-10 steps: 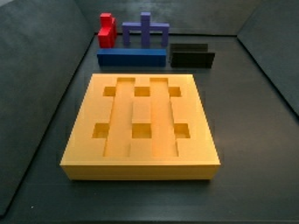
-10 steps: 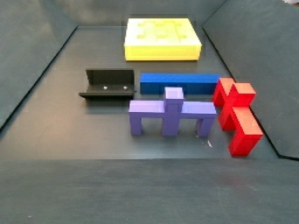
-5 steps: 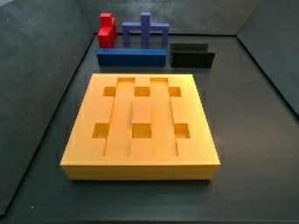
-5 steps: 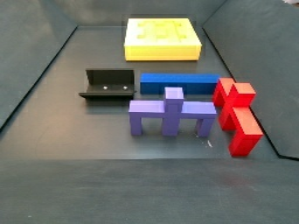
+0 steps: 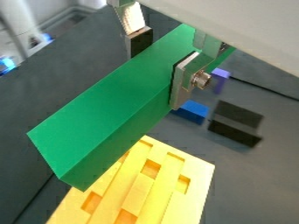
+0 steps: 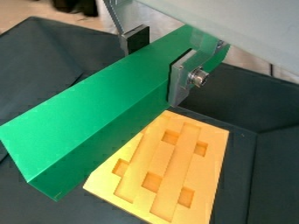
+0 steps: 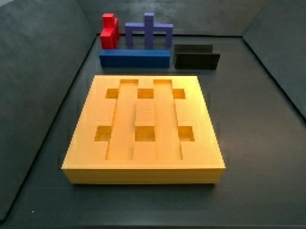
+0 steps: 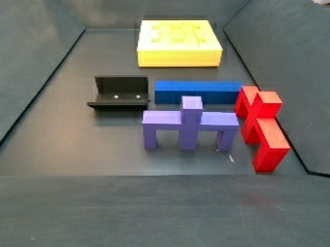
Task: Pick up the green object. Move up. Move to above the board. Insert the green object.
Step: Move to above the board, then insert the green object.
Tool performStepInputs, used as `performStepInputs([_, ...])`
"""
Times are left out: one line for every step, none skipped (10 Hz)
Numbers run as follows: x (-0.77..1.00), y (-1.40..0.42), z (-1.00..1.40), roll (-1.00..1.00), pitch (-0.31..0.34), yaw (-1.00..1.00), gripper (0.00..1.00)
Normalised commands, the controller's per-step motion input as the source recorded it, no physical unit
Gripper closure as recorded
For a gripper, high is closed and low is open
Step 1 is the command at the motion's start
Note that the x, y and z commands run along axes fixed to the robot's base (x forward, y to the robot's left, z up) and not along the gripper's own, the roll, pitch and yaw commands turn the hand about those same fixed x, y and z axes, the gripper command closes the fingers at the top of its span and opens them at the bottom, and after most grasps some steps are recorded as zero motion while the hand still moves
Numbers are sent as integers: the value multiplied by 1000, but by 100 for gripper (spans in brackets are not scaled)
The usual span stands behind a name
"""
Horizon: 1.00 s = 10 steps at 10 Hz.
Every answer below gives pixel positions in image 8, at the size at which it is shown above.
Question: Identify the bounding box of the yellow slotted board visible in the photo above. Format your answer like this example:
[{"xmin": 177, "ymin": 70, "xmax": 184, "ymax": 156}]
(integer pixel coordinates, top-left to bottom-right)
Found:
[{"xmin": 136, "ymin": 20, "xmax": 223, "ymax": 68}]

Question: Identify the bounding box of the purple three-legged block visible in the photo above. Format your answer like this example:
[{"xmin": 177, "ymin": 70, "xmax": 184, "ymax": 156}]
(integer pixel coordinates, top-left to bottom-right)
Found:
[{"xmin": 141, "ymin": 96, "xmax": 239, "ymax": 151}]

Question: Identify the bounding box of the blue rectangular block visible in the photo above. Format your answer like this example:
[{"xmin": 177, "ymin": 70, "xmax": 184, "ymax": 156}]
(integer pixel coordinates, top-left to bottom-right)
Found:
[{"xmin": 155, "ymin": 81, "xmax": 242, "ymax": 104}]

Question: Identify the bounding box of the red cross-shaped block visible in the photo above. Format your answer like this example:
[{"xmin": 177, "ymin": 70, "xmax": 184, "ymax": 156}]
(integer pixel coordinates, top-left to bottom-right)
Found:
[{"xmin": 235, "ymin": 86, "xmax": 290, "ymax": 173}]

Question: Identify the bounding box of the black angle bracket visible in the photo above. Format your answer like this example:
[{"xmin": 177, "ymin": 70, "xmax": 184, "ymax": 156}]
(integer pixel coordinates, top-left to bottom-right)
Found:
[{"xmin": 88, "ymin": 75, "xmax": 149, "ymax": 109}]

